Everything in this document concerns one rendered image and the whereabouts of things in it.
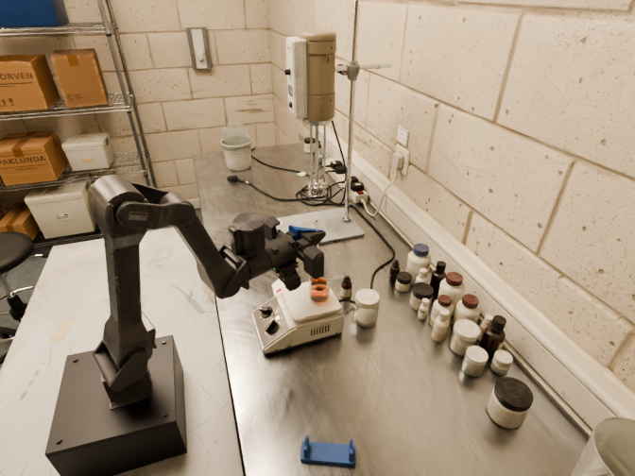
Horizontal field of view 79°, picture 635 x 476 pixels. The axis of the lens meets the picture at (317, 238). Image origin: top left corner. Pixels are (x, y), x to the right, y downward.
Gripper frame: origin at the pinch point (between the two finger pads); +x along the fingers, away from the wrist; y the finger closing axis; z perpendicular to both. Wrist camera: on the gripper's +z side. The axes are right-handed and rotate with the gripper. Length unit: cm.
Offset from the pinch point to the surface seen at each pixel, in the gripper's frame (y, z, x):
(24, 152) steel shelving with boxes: -232, 39, -43
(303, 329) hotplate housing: 4.9, 19.9, -6.3
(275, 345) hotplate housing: 2.8, 22.6, -12.8
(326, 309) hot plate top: 5.5, 16.9, -0.1
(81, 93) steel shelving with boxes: -223, 9, -4
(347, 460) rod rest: 31.0, 24.9, -16.1
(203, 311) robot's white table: -21.1, 25.8, -19.9
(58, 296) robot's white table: -51, 26, -49
